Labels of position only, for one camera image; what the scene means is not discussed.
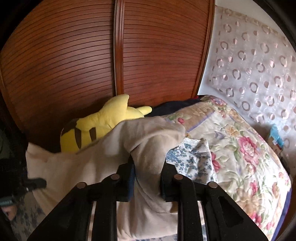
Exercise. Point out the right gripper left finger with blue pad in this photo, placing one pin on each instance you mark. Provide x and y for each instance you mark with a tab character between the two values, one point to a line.
87	205

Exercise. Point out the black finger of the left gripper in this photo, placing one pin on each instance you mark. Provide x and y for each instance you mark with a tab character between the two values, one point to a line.
33	184

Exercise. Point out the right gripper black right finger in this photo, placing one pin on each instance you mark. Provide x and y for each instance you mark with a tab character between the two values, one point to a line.
206	211

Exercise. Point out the beige printed t-shirt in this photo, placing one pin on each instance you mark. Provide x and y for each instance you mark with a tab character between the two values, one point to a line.
147	141

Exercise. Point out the person's left hand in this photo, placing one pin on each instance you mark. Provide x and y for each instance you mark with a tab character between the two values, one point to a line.
10	211

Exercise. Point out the pink floral quilt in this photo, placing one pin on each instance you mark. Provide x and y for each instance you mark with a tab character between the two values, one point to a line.
246	166

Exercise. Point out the yellow plush toy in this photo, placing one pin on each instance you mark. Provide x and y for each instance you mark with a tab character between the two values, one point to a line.
81	132

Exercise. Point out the blue floral white bedsheet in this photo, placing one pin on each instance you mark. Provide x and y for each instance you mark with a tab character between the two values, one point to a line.
192	158

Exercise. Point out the blue tissue box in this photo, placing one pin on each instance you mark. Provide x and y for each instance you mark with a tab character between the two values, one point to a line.
275	138

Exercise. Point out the brown wooden wardrobe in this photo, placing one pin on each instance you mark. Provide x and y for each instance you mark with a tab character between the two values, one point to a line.
62	60

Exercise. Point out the dark blue blanket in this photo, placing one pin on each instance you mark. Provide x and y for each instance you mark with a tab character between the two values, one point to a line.
171	107

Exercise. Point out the circle patterned sheer curtain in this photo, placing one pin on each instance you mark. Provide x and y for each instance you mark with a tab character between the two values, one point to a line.
253	67

